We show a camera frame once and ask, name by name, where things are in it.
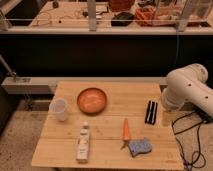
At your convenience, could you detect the blue sponge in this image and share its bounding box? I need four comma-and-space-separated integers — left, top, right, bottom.
128, 138, 152, 157

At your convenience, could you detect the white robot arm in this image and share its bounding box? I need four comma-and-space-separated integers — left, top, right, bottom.
161, 63, 213, 123

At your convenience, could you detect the orange ceramic bowl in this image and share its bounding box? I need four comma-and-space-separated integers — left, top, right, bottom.
77, 87, 107, 115

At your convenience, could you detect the black bowl on shelf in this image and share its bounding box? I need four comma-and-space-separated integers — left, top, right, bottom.
111, 12, 134, 26

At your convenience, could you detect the black rectangular object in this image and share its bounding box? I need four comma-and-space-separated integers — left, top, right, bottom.
145, 101, 158, 125

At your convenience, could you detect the orange crate on shelf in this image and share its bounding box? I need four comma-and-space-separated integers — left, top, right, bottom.
135, 8, 174, 26

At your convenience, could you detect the clear plastic cup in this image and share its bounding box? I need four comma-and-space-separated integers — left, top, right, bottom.
49, 98, 69, 121

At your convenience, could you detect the black power cable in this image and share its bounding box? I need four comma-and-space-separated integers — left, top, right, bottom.
171, 110, 209, 171

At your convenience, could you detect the aluminium frame post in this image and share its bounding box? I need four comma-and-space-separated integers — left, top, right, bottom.
87, 0, 96, 31

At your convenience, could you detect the metal clamp bracket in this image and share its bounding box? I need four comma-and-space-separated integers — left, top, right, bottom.
9, 71, 31, 83

